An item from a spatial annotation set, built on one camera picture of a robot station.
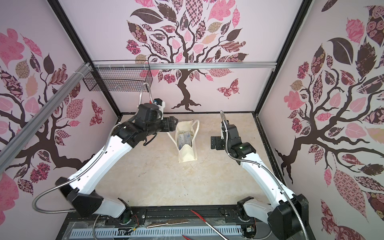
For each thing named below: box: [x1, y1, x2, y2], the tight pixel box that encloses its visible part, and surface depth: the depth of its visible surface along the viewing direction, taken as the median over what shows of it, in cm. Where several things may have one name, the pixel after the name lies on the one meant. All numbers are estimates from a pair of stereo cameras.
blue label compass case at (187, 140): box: [184, 132, 192, 147], surface depth 97 cm
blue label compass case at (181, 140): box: [178, 133, 185, 151], surface depth 96 cm
